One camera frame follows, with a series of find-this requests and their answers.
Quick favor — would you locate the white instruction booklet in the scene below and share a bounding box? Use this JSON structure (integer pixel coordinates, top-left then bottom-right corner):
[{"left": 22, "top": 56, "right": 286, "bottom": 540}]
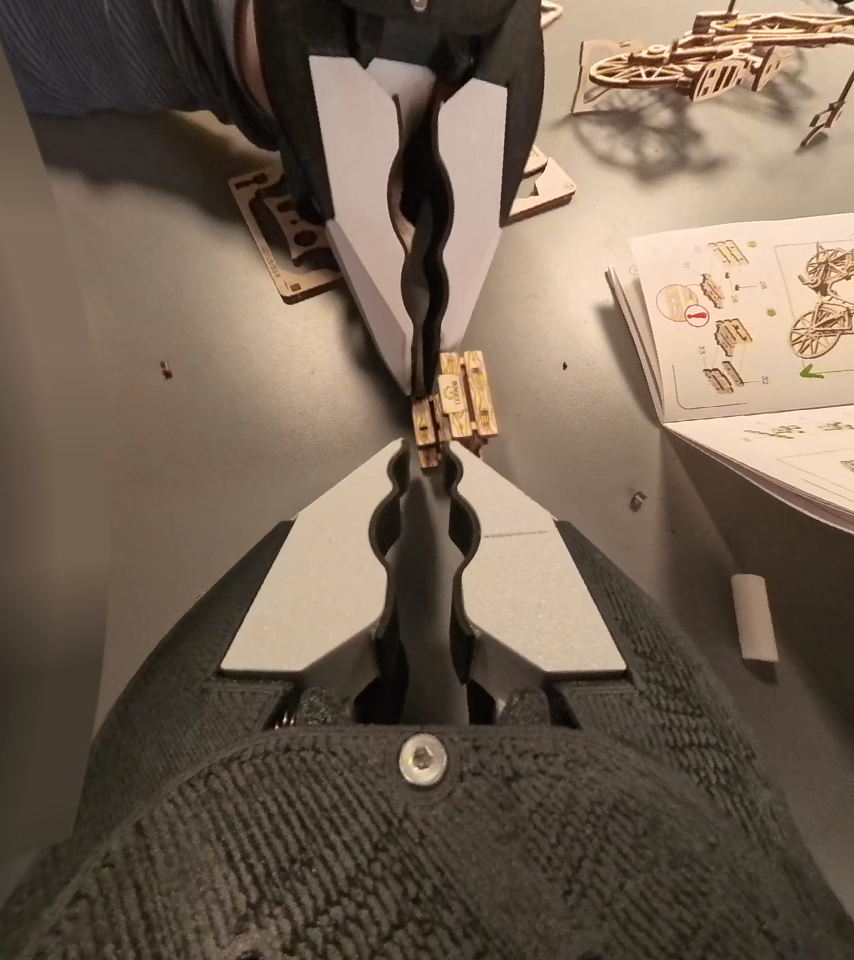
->
[{"left": 605, "top": 212, "right": 854, "bottom": 549}]

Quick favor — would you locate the person's left forearm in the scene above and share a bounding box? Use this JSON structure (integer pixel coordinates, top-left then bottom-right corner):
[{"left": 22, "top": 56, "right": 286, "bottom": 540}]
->
[{"left": 0, "top": 0, "right": 282, "bottom": 151}]

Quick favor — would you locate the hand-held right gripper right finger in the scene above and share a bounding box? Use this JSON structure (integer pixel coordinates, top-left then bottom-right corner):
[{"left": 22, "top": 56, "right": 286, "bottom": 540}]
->
[{"left": 442, "top": 448, "right": 628, "bottom": 710}]

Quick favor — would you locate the wooden bicycle model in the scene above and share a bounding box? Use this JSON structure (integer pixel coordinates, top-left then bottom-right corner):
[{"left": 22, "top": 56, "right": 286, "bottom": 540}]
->
[{"left": 571, "top": 0, "right": 854, "bottom": 149}]

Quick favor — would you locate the wooden slatted crate model part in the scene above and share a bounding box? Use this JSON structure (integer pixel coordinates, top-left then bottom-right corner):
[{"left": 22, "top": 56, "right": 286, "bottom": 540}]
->
[{"left": 436, "top": 348, "right": 502, "bottom": 459}]

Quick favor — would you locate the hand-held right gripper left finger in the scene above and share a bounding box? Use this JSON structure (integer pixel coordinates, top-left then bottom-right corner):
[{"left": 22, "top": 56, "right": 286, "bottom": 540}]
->
[{"left": 219, "top": 437, "right": 413, "bottom": 680}]

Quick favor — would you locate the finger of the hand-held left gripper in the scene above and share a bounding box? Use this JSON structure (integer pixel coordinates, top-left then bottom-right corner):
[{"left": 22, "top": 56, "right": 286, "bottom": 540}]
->
[
  {"left": 418, "top": 73, "right": 512, "bottom": 378},
  {"left": 308, "top": 54, "right": 430, "bottom": 397}
]

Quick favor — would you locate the small wooden model piece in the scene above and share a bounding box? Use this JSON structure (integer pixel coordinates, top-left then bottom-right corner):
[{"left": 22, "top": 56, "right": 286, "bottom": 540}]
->
[{"left": 412, "top": 397, "right": 449, "bottom": 471}]

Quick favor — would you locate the laser-cut plywood parts sheet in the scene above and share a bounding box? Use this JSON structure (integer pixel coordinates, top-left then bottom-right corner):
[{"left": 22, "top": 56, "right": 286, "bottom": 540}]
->
[{"left": 228, "top": 146, "right": 575, "bottom": 306}]

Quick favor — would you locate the white foam cylinder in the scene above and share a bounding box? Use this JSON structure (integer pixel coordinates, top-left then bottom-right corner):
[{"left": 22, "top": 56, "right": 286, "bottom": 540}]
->
[{"left": 729, "top": 573, "right": 779, "bottom": 663}]

